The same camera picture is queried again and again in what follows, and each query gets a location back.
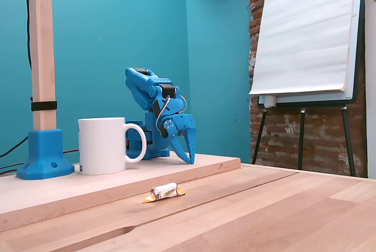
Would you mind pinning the blue printed post base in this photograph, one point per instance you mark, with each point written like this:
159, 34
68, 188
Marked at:
44, 158

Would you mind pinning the wooden camera post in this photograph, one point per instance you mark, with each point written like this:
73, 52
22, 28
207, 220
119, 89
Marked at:
42, 43

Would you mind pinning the light wooden base board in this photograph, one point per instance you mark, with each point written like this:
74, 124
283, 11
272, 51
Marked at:
176, 167

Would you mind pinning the white yellow sweet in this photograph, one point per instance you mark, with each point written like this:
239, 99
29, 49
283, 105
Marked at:
164, 191

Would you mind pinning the white ceramic mug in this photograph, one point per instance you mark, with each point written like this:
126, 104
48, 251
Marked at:
101, 146

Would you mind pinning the flipchart easel with legs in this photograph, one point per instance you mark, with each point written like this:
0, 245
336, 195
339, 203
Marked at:
356, 43

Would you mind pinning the white flipchart paper pad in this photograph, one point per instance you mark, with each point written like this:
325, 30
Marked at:
302, 28

